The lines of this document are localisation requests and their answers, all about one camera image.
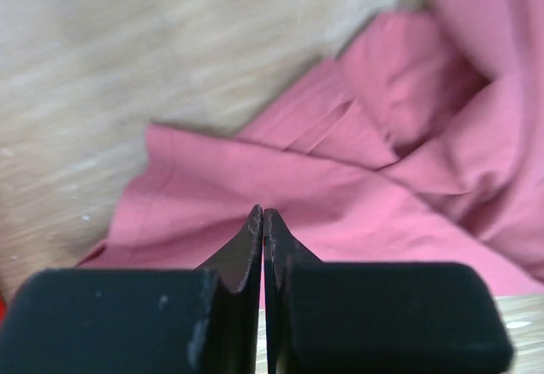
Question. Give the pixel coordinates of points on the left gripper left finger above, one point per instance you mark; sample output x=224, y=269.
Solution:
x=202, y=320

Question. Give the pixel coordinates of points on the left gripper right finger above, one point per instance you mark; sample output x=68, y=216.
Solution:
x=325, y=317

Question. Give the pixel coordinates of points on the pink polo t shirt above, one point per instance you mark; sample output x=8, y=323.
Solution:
x=423, y=141

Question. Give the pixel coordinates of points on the red plastic bin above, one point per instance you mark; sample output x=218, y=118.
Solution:
x=3, y=307

